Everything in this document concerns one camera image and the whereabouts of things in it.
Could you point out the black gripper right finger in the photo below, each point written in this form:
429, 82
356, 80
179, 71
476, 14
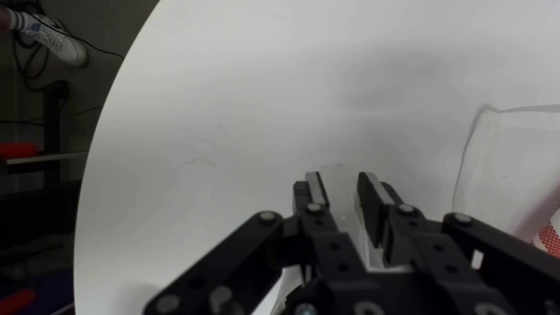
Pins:
392, 224

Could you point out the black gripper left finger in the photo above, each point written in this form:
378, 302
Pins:
312, 204

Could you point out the white cloth with red stripes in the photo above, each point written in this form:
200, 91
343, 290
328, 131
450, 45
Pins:
510, 173

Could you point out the black orange clamp upper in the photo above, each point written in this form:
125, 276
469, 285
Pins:
20, 152

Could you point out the white shoe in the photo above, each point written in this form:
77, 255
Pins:
48, 31

